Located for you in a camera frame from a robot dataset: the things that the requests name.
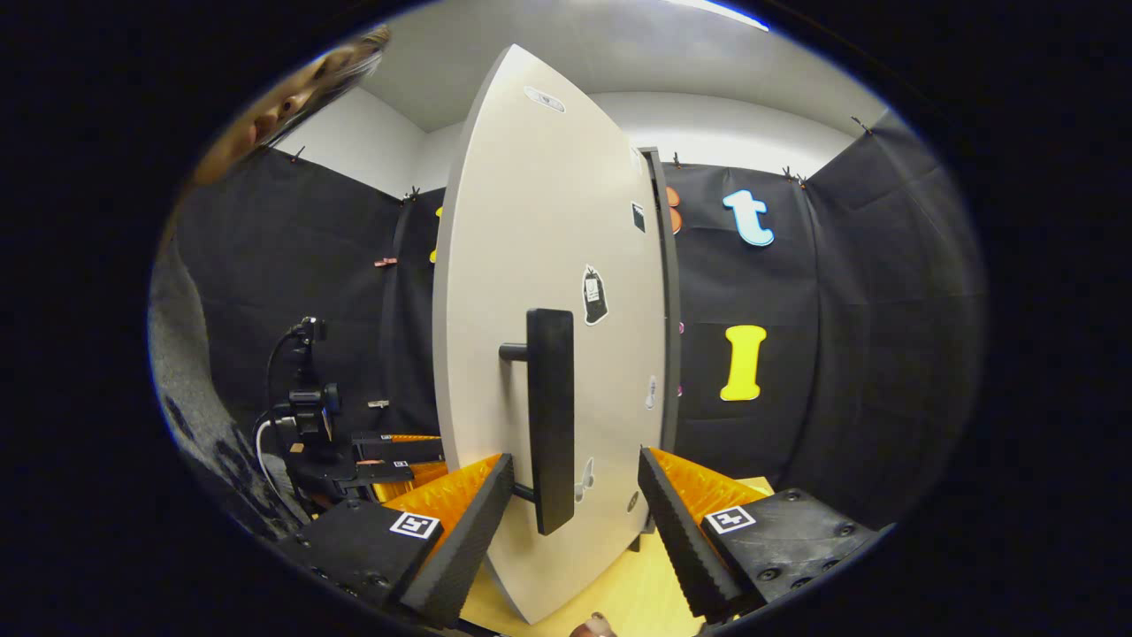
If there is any black cable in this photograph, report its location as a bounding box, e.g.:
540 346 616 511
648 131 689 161
265 323 306 418

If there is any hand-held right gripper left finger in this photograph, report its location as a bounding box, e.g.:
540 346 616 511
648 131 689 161
281 453 516 629

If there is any long ceiling light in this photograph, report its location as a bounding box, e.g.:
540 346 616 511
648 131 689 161
663 0 770 33

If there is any black backdrop cloth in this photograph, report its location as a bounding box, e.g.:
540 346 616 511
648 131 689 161
172 111 987 532

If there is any grey cabinet door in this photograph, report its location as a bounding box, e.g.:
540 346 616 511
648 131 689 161
432 44 669 625

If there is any black cabinet door handle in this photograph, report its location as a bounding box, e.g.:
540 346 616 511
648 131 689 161
500 308 576 537

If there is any white cable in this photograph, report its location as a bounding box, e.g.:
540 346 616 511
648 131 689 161
255 416 286 498

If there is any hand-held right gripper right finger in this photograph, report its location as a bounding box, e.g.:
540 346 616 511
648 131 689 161
636 446 891 622

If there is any grey cabinet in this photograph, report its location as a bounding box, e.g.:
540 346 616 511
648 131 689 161
639 146 684 554

